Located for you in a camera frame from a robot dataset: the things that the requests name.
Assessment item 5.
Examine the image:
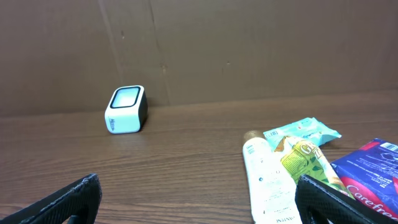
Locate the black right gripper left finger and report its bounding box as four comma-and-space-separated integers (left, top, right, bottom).
1, 173, 102, 224

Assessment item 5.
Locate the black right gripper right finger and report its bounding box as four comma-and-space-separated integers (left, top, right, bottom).
295, 175, 397, 224

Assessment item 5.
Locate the green yellow snack pack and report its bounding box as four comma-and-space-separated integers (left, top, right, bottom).
274, 136, 354, 198

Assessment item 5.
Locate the white tube gold cap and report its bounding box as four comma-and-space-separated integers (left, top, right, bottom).
243, 130, 302, 224

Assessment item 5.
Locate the purple pad package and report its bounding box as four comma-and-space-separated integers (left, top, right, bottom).
331, 138, 397, 220

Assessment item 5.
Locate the teal wipes pack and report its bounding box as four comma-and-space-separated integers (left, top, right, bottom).
264, 118, 341, 149

